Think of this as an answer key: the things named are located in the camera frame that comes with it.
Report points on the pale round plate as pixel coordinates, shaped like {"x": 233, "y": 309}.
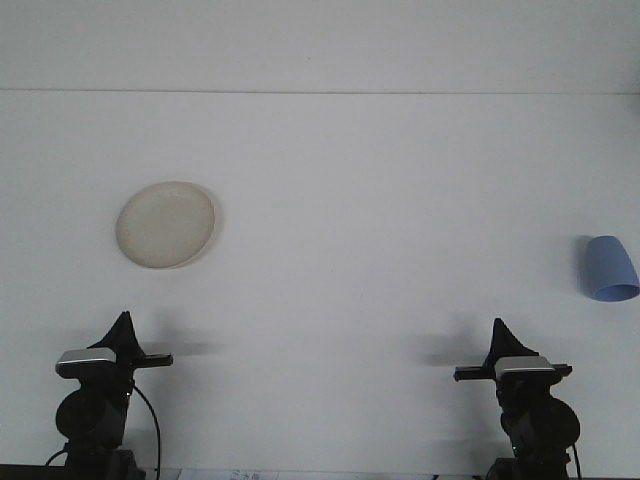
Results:
{"x": 165, "y": 225}

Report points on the pale blue cup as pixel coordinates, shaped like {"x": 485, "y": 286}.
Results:
{"x": 607, "y": 265}

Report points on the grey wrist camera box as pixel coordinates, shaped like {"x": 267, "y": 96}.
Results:
{"x": 85, "y": 357}
{"x": 522, "y": 367}

